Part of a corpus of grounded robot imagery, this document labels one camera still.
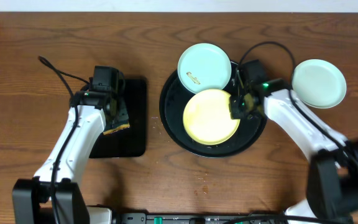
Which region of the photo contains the left black cable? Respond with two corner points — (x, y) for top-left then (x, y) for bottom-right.
(37, 55), (90, 224)

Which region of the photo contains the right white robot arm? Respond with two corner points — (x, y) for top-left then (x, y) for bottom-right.
(229, 78), (358, 223)

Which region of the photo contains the black cable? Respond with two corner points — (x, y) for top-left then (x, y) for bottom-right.
(37, 55), (90, 224)
(237, 41), (358, 200)

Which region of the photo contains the yellow sponge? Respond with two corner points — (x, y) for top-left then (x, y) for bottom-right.
(103, 121), (130, 136)

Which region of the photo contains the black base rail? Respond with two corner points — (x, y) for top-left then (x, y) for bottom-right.
(112, 212), (273, 224)

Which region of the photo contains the right black cable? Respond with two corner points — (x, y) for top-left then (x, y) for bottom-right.
(237, 41), (358, 200)

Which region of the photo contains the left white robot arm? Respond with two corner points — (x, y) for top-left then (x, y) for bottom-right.
(12, 91), (127, 223)

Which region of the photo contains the light blue plate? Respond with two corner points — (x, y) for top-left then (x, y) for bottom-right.
(177, 43), (232, 94)
(291, 59), (347, 109)

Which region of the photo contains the yellow plate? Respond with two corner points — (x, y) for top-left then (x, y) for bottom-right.
(183, 89), (241, 146)

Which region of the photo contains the black round tray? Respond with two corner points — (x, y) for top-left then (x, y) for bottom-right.
(159, 71), (267, 158)

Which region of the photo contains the black rectangular tray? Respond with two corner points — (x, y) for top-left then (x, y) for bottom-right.
(89, 77), (147, 159)

